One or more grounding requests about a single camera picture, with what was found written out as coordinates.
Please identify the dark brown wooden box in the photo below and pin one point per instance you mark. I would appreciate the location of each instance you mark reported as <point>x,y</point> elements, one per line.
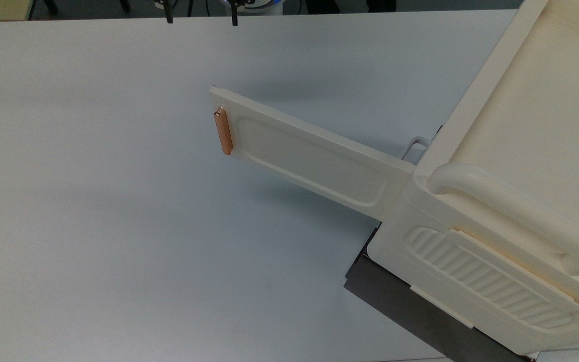
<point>410,306</point>

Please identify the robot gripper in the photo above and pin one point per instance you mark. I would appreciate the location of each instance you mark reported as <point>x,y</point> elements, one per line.
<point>242,2</point>

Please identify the cream plastic cabinet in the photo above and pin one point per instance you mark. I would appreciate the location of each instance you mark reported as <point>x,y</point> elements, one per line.
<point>510,151</point>

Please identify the cream cabinet door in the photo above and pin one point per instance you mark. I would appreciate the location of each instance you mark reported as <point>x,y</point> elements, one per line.
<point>314,161</point>

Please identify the black chair leg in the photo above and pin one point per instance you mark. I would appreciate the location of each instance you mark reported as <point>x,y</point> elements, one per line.
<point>51,6</point>
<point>124,5</point>

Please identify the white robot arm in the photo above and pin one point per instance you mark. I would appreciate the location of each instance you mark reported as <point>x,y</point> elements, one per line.
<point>268,6</point>

